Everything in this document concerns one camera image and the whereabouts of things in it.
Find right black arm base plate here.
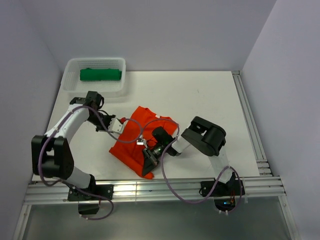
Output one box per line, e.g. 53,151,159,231
199,179,245,197

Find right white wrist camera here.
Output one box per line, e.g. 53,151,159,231
136,138,147,147

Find right side aluminium rail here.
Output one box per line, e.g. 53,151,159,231
231,71,280,178

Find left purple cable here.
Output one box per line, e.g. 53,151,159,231
37,104,143,221

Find rolled green t shirt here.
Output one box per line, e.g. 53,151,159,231
79,68,122,82

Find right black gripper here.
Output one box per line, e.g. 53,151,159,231
142,142,167,176

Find front aluminium rail frame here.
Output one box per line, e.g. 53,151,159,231
12,174,301,240

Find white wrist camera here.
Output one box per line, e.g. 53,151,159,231
108,117,124,135
136,138,147,147

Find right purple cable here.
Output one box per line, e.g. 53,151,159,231
137,118,243,215

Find orange polo t shirt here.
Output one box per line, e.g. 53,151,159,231
109,106,177,177

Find purple cable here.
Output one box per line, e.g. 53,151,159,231
137,118,243,215
37,104,143,221

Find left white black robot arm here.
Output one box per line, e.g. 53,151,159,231
31,91,123,200

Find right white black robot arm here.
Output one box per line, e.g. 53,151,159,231
141,116,229,177

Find white perforated plastic basket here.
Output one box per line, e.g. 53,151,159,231
61,57,126,98

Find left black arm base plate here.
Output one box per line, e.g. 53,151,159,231
67,184,114,202

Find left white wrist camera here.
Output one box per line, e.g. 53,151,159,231
108,117,124,135

